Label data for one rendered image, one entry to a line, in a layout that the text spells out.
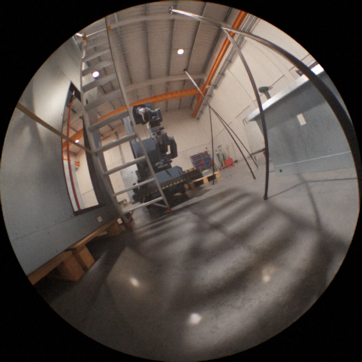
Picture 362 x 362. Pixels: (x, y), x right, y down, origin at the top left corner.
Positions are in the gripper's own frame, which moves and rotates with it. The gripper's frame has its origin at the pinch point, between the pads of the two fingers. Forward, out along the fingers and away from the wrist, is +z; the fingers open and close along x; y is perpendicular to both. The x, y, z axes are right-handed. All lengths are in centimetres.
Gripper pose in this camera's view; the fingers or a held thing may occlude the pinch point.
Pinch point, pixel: (159, 143)
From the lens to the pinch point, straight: 137.7
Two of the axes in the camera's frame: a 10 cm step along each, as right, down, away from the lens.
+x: 4.1, 2.5, -8.8
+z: 2.3, 9.0, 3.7
